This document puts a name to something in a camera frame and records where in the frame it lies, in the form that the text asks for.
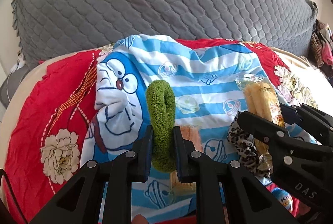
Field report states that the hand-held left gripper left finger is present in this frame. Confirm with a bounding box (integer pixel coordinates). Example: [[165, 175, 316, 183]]
[[29, 125, 154, 224]]

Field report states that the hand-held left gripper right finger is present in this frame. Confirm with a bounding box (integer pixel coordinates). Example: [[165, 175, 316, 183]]
[[173, 126, 299, 224]]

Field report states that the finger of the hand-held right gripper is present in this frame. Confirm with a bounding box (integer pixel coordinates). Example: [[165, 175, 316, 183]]
[[280, 104, 333, 146], [237, 110, 323, 178]]

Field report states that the leopard print scrunchie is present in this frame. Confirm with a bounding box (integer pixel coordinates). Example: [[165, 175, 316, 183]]
[[227, 112, 273, 179]]

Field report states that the red egg-shaped candy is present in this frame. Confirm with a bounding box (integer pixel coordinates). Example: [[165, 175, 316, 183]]
[[271, 186, 294, 213]]

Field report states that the green fuzzy scrunchie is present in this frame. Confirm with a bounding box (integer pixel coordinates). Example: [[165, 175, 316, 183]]
[[146, 80, 177, 172]]

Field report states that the person's left hand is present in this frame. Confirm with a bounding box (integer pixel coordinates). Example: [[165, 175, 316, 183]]
[[132, 214, 149, 224]]

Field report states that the pile of clothes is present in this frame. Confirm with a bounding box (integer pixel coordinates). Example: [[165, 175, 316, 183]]
[[308, 19, 333, 76]]

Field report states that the blue striped cartoon cloth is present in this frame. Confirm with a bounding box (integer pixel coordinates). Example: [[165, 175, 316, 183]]
[[79, 34, 320, 224]]

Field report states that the red floral blanket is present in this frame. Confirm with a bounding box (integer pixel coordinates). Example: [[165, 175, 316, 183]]
[[0, 38, 320, 224]]

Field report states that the black cable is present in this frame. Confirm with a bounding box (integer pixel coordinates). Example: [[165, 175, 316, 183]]
[[0, 168, 29, 224]]

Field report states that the white cable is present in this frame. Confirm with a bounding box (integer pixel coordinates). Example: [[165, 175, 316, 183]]
[[6, 74, 20, 101]]

